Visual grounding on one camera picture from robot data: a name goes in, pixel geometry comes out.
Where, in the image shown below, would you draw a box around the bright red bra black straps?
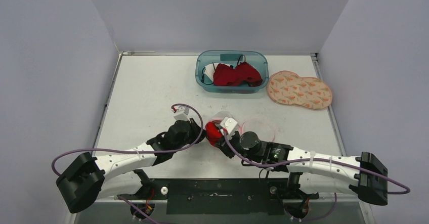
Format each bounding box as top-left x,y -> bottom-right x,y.
205,121 -> 225,148

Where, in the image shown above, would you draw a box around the pink round mesh laundry bag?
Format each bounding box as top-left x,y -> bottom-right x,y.
204,111 -> 275,146

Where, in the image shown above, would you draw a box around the teal plastic bin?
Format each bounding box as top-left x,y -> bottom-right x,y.
195,50 -> 269,94

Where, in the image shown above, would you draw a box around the floral mesh laundry bag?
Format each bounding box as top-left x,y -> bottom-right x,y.
267,70 -> 333,110

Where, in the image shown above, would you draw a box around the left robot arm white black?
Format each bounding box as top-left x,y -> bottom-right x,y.
56,118 -> 206,213

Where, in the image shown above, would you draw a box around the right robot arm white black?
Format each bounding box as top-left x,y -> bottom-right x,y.
215,131 -> 388,206

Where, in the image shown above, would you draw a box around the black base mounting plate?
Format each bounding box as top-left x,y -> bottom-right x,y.
124,178 -> 319,215

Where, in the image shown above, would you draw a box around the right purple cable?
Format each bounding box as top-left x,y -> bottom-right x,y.
221,128 -> 411,195

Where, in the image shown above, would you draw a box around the purple cable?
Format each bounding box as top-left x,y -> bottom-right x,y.
51,103 -> 205,177
221,128 -> 411,195

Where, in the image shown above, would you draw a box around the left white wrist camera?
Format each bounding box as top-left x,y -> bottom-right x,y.
174,106 -> 189,121

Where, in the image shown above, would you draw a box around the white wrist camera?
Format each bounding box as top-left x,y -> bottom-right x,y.
220,117 -> 239,136
174,106 -> 189,121

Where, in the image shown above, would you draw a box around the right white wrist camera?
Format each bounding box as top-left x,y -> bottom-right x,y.
220,117 -> 239,136

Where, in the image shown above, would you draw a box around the white bra black straps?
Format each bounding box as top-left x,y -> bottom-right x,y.
200,62 -> 230,86

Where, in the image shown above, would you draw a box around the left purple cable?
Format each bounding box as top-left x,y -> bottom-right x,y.
51,103 -> 205,177

